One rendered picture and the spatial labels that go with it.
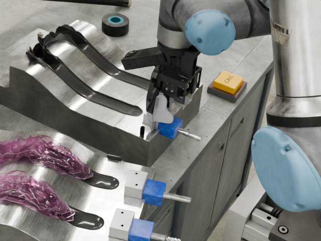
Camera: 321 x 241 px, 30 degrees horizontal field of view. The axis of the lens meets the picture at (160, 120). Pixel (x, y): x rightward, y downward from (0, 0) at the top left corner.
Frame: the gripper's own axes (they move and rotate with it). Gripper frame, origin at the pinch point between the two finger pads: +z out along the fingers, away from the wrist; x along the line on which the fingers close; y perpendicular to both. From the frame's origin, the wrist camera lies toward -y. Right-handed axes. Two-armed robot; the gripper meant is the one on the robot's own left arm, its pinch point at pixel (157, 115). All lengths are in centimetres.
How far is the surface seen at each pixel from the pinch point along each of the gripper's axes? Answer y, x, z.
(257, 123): 3, 75, 51
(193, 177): 2.8, 20.6, 34.3
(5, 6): -169, 137, 90
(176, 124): 4.7, 0.0, 0.0
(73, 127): -17.7, -7.0, 7.1
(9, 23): -156, 124, 90
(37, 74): -28.4, -5.8, -2.5
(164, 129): 2.9, -2.2, 0.9
